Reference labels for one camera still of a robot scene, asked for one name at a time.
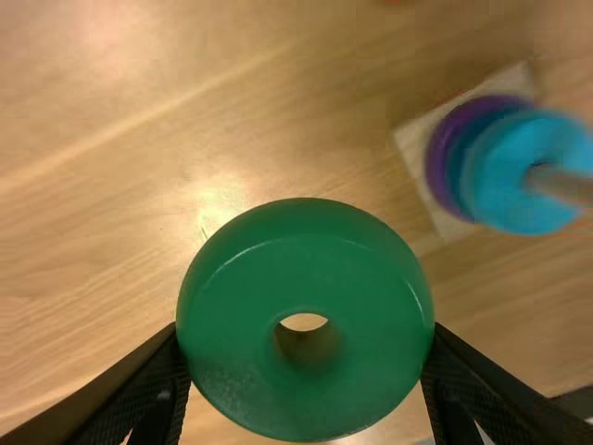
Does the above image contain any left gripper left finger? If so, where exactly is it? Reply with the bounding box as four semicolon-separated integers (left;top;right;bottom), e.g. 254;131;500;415
0;323;192;445

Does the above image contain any purple ring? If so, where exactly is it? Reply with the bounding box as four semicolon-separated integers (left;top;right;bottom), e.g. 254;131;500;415
424;94;535;222

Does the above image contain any dark blue ring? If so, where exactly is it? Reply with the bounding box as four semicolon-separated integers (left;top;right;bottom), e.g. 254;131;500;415
444;108;534;224

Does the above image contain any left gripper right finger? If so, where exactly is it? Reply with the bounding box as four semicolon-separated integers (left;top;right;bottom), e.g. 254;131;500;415
420;322;593;445

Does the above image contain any dark green ring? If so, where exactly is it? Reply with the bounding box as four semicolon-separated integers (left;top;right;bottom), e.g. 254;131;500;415
175;197;437;442

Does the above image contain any wooden peg base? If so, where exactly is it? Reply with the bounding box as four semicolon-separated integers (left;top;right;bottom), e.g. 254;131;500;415
392;60;593;243

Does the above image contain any light blue ring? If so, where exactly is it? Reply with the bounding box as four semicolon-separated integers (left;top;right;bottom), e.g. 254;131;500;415
462;108;593;238

